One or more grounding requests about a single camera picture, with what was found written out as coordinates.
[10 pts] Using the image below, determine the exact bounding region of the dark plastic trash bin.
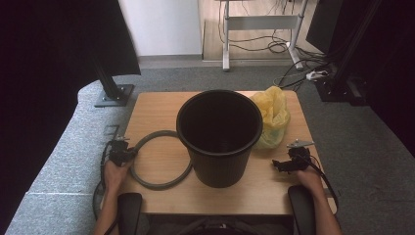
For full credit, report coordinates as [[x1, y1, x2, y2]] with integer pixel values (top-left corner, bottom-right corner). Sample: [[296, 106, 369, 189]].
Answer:
[[175, 89, 264, 189]]

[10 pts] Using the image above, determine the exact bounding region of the yellow plastic trash bag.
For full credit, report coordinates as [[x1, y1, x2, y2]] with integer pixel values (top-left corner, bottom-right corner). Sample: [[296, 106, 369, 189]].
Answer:
[[249, 85, 292, 151]]

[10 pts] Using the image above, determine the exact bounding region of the white power strip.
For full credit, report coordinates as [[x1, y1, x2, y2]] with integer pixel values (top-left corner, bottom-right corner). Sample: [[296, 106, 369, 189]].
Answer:
[[305, 70, 329, 81]]

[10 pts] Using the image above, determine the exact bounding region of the black stand with base plate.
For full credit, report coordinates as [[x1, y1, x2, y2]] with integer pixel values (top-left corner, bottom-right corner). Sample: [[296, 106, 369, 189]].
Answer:
[[93, 62, 135, 109]]

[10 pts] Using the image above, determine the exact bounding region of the black chair armrest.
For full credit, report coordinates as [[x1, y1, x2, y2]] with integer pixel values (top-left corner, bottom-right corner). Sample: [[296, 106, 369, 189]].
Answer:
[[116, 192, 144, 235], [287, 185, 317, 235]]

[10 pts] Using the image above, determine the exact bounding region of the tangle of black floor cables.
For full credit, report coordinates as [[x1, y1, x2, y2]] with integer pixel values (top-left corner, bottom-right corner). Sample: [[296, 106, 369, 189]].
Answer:
[[216, 0, 337, 92]]

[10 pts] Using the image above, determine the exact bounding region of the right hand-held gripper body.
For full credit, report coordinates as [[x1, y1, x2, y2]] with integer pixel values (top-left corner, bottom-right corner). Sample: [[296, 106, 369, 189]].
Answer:
[[287, 139, 315, 171]]

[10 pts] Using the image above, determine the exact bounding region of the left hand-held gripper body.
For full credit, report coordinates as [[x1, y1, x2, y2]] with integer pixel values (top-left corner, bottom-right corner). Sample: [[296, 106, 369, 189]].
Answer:
[[109, 136, 131, 166]]

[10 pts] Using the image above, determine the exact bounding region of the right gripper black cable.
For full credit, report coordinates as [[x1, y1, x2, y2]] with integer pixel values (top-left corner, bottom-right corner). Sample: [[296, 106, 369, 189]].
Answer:
[[309, 156, 341, 213]]

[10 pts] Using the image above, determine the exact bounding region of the grey bin rim ring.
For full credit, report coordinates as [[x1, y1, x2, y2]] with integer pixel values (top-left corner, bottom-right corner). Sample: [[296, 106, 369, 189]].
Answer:
[[129, 129, 194, 191]]

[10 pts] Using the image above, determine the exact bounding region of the person's left hand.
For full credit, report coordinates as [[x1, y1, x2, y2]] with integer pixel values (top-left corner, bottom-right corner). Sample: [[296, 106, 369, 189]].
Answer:
[[103, 160, 131, 194]]

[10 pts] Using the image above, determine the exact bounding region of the person's right hand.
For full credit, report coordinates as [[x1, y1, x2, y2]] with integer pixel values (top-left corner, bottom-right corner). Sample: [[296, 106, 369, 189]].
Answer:
[[295, 165, 325, 197]]

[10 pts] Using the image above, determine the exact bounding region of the person's dark clothing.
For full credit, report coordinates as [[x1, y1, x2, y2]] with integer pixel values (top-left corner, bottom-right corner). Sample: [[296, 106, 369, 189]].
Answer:
[[143, 214, 295, 235]]

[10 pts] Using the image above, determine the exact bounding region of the white desk frame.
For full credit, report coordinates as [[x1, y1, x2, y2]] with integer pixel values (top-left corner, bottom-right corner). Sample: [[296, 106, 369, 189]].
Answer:
[[214, 0, 309, 72]]

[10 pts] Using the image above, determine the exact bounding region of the black curtain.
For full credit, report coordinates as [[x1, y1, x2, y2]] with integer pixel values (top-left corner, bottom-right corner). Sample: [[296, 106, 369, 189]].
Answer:
[[358, 0, 415, 161], [0, 0, 142, 226]]

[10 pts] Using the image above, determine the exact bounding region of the dark monitor panel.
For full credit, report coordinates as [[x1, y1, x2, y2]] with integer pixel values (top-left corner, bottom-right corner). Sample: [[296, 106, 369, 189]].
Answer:
[[305, 0, 347, 55]]

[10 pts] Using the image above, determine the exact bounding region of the black frame stand with foot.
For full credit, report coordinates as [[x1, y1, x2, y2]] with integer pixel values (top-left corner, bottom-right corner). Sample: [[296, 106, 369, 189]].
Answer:
[[314, 0, 383, 107]]

